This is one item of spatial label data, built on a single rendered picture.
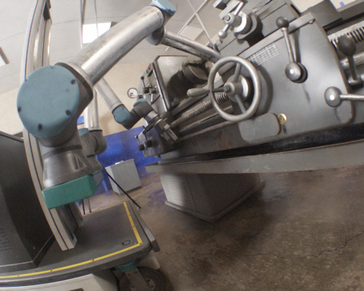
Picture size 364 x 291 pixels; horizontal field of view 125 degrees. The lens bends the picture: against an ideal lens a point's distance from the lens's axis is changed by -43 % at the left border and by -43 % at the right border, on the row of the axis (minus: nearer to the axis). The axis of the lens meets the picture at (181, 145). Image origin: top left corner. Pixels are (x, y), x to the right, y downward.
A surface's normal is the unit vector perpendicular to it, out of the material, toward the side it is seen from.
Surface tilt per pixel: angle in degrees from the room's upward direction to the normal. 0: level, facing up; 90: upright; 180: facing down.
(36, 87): 93
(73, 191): 90
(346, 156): 90
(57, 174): 70
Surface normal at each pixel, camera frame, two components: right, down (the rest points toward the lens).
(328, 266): -0.30, -0.95
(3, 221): 0.40, -0.11
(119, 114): 0.07, 0.07
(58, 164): 0.33, -0.44
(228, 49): -0.83, 0.27
